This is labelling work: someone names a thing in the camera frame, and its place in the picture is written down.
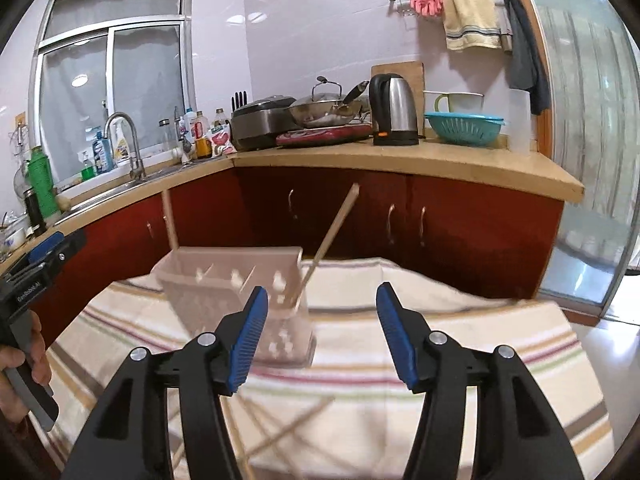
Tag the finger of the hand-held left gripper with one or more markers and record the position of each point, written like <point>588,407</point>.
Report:
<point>45,251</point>
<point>69,249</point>

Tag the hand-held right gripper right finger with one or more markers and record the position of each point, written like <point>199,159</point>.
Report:
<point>395,342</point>

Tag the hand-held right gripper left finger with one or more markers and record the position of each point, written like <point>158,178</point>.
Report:
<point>247,342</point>

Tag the translucent plastic utensil basket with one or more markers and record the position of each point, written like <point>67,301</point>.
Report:
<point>210,280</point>

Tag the wooden chopstick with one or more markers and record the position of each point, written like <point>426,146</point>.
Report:
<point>239,440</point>
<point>178,452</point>
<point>332,230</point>
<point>168,215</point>
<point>290,427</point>

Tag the person's left hand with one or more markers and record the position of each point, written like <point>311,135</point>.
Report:
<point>39,352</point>

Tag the white patterned bowl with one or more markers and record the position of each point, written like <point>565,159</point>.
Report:
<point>12,237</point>

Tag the dark bottle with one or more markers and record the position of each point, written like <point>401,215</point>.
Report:
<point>34,212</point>

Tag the striped cloth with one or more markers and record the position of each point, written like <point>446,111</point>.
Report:
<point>450,320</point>

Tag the steel sink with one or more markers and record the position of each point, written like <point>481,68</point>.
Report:
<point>100,195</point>

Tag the green ribbed bottle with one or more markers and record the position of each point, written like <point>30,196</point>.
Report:
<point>42,185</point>

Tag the hanging metal strainer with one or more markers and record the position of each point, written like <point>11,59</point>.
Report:
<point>21,180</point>

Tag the small green bottle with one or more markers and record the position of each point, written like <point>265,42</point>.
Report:
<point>89,172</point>

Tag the blue detergent bottle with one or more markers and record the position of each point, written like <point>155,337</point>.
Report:
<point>102,155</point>

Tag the steel faucet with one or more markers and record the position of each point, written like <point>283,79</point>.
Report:
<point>136,160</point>

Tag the white cleaner bottle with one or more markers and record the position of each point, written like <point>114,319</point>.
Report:
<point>121,147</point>

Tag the red kitchen cabinet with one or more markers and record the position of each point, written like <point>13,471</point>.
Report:
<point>475,230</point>

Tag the glass jar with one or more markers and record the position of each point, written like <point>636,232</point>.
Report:
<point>165,137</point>

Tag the orange oil bottle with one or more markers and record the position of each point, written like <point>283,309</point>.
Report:
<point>203,142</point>

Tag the white seasoning bottle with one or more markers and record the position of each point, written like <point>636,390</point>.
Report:
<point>190,125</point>

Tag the sliding window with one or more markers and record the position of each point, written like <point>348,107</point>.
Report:
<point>145,85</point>

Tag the red and white packet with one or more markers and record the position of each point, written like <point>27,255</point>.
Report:
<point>221,141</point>

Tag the clear sauce bottle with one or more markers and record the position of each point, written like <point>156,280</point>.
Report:
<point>220,119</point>

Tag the dark rice cooker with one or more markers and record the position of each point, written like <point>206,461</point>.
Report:
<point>260,125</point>

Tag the red induction cooker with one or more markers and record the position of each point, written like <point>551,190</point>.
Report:
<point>325,136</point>

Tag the teal plastic colander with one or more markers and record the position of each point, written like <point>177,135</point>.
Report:
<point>465,127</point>

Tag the steel electric kettle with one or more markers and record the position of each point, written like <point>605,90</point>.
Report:
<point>395,105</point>

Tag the steel wok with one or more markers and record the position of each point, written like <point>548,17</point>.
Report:
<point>320,116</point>

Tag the white plastic pitcher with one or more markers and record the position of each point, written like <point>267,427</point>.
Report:
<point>519,125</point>

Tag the glass wok lid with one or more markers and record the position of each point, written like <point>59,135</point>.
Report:
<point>320,95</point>

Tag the wooden cutting board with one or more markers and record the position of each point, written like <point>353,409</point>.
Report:
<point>400,67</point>

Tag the glass sliding door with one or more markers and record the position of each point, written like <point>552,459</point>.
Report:
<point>590,135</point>

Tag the dark grey cloth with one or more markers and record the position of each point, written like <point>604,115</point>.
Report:
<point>525,60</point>

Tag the beige towel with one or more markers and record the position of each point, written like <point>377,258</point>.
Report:
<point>470,15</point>

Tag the wooden door frame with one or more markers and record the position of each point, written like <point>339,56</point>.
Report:
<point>542,85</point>

